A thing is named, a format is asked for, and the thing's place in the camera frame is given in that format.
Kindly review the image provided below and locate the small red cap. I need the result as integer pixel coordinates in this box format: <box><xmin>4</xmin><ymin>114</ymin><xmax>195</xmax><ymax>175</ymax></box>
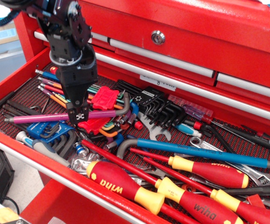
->
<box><xmin>134</xmin><ymin>121</ymin><xmax>143</xmax><ymax>130</ymax></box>

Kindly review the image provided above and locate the big red yellow screwdriver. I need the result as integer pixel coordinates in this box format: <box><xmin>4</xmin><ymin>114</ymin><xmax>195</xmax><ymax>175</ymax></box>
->
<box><xmin>86</xmin><ymin>161</ymin><xmax>197</xmax><ymax>224</ymax></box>

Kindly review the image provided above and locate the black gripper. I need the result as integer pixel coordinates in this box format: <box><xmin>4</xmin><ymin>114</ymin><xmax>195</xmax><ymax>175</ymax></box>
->
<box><xmin>49</xmin><ymin>39</ymin><xmax>97</xmax><ymax>124</ymax></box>

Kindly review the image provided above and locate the small red wiha screwdriver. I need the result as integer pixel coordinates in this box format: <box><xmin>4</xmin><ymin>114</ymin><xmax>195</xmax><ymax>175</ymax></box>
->
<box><xmin>50</xmin><ymin>66</ymin><xmax>58</xmax><ymax>75</ymax></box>

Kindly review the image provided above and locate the lower right red screwdriver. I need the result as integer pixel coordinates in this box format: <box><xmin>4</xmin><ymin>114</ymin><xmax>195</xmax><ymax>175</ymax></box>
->
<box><xmin>210</xmin><ymin>189</ymin><xmax>270</xmax><ymax>224</ymax></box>

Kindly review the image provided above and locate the open red drawer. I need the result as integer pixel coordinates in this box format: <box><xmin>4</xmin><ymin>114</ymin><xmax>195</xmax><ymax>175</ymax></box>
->
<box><xmin>0</xmin><ymin>47</ymin><xmax>270</xmax><ymax>224</ymax></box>

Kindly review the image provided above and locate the lower red key holder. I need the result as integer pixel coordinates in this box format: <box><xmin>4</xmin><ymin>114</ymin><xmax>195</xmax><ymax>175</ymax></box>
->
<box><xmin>78</xmin><ymin>118</ymin><xmax>111</xmax><ymax>135</ymax></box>

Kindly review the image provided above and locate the upper red key holder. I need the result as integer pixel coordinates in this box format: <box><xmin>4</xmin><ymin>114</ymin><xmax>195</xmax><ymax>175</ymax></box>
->
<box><xmin>91</xmin><ymin>86</ymin><xmax>119</xmax><ymax>111</ymax></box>

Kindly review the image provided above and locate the white blue small screwdriver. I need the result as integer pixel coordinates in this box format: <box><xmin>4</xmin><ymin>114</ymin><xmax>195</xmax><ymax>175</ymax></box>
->
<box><xmin>175</xmin><ymin>124</ymin><xmax>202</xmax><ymax>138</ymax></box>

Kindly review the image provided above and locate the blue hex key holder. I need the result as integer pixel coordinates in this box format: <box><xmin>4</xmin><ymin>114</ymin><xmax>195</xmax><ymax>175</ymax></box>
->
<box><xmin>27</xmin><ymin>121</ymin><xmax>75</xmax><ymax>143</ymax></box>

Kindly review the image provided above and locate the red tool chest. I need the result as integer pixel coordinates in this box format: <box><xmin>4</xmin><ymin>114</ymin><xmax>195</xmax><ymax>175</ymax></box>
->
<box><xmin>7</xmin><ymin>0</ymin><xmax>270</xmax><ymax>224</ymax></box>

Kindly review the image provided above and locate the white cutting tools label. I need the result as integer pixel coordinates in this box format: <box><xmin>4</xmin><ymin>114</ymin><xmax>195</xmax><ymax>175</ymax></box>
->
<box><xmin>140</xmin><ymin>75</ymin><xmax>176</xmax><ymax>91</ymax></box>

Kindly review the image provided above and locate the upper red yellow screwdriver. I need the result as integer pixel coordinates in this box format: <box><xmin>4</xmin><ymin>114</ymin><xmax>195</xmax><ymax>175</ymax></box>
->
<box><xmin>130</xmin><ymin>147</ymin><xmax>249</xmax><ymax>189</ymax></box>

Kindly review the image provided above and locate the blue silver bit driver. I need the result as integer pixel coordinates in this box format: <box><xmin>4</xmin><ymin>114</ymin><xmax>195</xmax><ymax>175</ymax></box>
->
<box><xmin>74</xmin><ymin>142</ymin><xmax>89</xmax><ymax>158</ymax></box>

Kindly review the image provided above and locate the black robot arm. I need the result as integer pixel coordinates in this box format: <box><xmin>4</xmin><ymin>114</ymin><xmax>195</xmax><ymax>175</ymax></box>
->
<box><xmin>0</xmin><ymin>0</ymin><xmax>97</xmax><ymax>125</ymax></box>

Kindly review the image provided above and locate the large blue Allen key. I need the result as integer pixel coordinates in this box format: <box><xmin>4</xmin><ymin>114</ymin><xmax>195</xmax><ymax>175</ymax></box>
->
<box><xmin>116</xmin><ymin>139</ymin><xmax>270</xmax><ymax>168</ymax></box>

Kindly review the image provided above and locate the violet Allen key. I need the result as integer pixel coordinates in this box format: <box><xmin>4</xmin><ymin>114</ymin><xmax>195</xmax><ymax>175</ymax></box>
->
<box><xmin>4</xmin><ymin>92</ymin><xmax>130</xmax><ymax>124</ymax></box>

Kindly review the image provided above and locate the grey blue screwdriver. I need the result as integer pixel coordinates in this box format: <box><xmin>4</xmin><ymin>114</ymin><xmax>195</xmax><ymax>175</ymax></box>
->
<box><xmin>16</xmin><ymin>131</ymin><xmax>71</xmax><ymax>168</ymax></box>

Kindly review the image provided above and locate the purple clear screwdriver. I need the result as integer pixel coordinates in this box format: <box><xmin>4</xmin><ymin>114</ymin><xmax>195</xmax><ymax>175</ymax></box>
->
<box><xmin>183</xmin><ymin>104</ymin><xmax>249</xmax><ymax>138</ymax></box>

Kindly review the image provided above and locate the chrome adjustable wrench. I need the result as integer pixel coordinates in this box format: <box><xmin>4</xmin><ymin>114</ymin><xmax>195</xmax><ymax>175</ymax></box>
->
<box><xmin>189</xmin><ymin>137</ymin><xmax>270</xmax><ymax>186</ymax></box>

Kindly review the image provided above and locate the black red drawer liner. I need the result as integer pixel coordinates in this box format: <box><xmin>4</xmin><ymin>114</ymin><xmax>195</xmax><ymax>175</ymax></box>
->
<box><xmin>0</xmin><ymin>58</ymin><xmax>270</xmax><ymax>224</ymax></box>

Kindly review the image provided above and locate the black Tekton key holder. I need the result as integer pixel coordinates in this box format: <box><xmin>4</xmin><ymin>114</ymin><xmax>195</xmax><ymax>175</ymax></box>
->
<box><xmin>116</xmin><ymin>79</ymin><xmax>166</xmax><ymax>112</ymax></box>

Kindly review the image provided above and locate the silver chest lock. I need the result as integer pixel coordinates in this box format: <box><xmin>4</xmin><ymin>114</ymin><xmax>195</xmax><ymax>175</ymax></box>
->
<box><xmin>151</xmin><ymin>30</ymin><xmax>166</xmax><ymax>45</ymax></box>

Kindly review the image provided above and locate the blue long hex key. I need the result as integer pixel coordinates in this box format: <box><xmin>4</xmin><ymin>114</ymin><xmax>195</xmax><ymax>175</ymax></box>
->
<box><xmin>35</xmin><ymin>70</ymin><xmax>60</xmax><ymax>82</ymax></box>

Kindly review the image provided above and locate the red key holder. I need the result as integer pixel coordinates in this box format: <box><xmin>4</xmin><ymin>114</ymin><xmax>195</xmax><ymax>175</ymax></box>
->
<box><xmin>91</xmin><ymin>86</ymin><xmax>119</xmax><ymax>111</ymax></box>
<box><xmin>78</xmin><ymin>118</ymin><xmax>111</xmax><ymax>135</ymax></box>

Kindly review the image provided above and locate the middle red yellow screwdriver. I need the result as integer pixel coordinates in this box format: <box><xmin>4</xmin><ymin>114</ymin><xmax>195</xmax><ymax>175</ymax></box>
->
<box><xmin>143</xmin><ymin>156</ymin><xmax>244</xmax><ymax>224</ymax></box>

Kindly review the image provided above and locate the steel open-end wrench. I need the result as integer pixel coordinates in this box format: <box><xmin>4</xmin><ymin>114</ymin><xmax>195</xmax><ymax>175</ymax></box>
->
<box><xmin>137</xmin><ymin>112</ymin><xmax>171</xmax><ymax>141</ymax></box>

